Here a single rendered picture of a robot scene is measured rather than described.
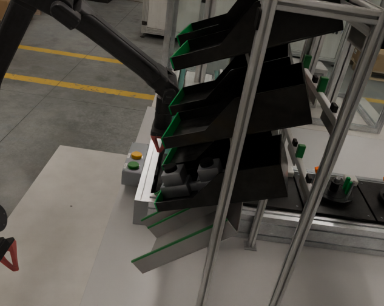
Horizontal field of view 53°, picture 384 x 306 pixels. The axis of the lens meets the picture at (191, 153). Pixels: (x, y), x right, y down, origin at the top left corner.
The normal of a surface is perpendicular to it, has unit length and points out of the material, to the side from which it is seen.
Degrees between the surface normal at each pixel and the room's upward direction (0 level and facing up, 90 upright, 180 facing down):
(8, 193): 0
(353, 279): 0
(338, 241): 90
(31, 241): 0
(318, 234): 90
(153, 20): 90
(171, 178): 90
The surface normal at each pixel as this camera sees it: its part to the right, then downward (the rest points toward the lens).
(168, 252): -0.22, 0.48
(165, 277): 0.14, -0.85
